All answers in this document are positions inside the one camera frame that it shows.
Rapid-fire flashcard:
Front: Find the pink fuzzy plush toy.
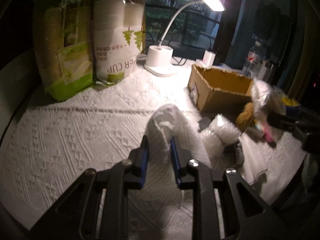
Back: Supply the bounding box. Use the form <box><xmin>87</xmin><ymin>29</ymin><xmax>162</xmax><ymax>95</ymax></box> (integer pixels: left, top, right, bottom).
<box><xmin>260</xmin><ymin>122</ymin><xmax>276</xmax><ymax>143</ymax></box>

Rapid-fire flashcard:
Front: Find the white cloth towel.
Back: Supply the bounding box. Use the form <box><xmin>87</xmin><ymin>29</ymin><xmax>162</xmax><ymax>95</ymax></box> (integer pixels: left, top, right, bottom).
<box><xmin>142</xmin><ymin>104</ymin><xmax>211</xmax><ymax>211</ymax></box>

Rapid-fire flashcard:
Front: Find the bag of white foam balls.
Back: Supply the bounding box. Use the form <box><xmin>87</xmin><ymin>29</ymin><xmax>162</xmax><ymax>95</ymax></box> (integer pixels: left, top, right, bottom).
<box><xmin>251</xmin><ymin>77</ymin><xmax>286</xmax><ymax>142</ymax></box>

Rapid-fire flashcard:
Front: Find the brown fuzzy plush toy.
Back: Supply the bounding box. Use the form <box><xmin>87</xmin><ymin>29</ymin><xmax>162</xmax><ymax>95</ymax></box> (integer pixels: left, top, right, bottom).
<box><xmin>235</xmin><ymin>102</ymin><xmax>254</xmax><ymax>132</ymax></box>

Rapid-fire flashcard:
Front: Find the yellow plastic bag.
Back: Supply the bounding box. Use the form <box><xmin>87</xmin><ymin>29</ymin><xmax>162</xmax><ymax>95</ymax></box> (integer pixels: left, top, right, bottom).
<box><xmin>281</xmin><ymin>96</ymin><xmax>300</xmax><ymax>107</ymax></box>

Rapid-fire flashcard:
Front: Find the white perforated basket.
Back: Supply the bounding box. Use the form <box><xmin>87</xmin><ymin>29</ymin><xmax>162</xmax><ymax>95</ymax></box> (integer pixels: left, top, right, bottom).
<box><xmin>257</xmin><ymin>60</ymin><xmax>273</xmax><ymax>82</ymax></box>

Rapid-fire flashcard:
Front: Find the clear plastic water bottle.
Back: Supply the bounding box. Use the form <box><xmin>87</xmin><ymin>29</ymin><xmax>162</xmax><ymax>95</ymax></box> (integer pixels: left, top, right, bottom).
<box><xmin>241</xmin><ymin>41</ymin><xmax>263</xmax><ymax>77</ymax></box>

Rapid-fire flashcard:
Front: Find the white embossed tablecloth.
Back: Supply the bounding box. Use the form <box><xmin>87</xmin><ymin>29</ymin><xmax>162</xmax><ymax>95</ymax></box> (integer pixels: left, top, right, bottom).
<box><xmin>0</xmin><ymin>55</ymin><xmax>308</xmax><ymax>240</ymax></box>

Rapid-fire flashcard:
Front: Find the open cardboard box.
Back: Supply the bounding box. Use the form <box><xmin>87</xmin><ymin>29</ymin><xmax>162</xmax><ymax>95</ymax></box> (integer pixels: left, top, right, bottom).
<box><xmin>188</xmin><ymin>64</ymin><xmax>253</xmax><ymax>115</ymax></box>

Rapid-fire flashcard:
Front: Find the white phone charger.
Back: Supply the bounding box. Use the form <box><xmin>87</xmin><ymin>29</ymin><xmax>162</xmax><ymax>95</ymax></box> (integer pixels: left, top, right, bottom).
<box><xmin>202</xmin><ymin>50</ymin><xmax>216</xmax><ymax>67</ymax></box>

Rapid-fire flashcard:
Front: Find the white desk lamp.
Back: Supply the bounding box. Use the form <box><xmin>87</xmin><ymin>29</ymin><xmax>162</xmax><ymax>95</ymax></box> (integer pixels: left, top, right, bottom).
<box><xmin>143</xmin><ymin>0</ymin><xmax>225</xmax><ymax>76</ymax></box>

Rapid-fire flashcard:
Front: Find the green paper cup pack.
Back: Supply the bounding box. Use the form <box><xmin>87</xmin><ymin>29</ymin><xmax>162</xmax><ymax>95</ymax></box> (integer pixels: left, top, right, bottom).
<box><xmin>34</xmin><ymin>0</ymin><xmax>94</xmax><ymax>101</ymax></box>

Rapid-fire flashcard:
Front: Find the paper cup pack white bag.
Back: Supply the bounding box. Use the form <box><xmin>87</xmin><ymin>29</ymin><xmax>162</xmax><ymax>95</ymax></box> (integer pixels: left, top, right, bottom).
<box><xmin>93</xmin><ymin>0</ymin><xmax>145</xmax><ymax>86</ymax></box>

